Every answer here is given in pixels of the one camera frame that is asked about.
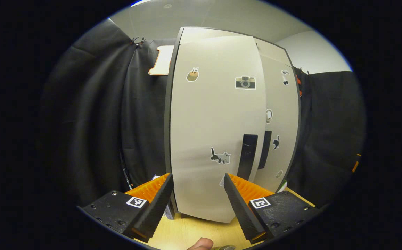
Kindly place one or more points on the white cabinet door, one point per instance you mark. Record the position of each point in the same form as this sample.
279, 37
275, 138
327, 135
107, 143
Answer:
280, 104
214, 121

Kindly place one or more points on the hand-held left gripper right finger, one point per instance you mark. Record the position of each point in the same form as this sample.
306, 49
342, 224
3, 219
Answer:
242, 208

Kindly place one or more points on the white and grey cabinet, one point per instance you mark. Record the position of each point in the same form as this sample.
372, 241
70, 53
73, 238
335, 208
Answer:
167, 121

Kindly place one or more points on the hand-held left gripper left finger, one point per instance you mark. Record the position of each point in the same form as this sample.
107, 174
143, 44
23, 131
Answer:
157, 205

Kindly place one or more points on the black backdrop cloth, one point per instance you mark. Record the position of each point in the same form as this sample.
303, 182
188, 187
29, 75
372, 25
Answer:
100, 121

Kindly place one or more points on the green and white tube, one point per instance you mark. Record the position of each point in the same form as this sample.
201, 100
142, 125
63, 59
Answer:
283, 185

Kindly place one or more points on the green label bottle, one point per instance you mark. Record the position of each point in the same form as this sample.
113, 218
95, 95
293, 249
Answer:
223, 248

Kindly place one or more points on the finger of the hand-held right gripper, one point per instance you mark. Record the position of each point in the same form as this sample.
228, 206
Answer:
355, 166

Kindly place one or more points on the light blue book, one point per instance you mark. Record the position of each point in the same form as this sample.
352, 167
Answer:
169, 211

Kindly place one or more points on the ceiling light panel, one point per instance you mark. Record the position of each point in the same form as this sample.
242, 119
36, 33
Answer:
141, 2

